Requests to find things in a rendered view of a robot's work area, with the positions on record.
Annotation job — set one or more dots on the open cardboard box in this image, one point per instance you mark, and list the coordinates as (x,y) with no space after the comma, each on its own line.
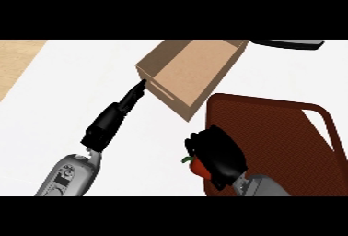
(194,73)

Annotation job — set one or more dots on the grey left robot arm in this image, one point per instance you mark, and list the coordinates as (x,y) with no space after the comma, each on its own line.
(68,175)

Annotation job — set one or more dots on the dark grey flat object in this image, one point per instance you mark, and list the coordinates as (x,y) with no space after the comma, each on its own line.
(289,44)

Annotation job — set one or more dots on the brown tray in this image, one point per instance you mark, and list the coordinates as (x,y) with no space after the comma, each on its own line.
(280,147)

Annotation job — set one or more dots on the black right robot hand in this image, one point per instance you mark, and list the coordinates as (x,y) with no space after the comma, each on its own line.
(221,153)

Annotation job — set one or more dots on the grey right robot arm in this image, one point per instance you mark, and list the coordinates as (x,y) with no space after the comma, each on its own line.
(258,185)

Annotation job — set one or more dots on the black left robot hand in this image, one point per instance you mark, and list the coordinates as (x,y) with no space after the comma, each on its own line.
(106,123)

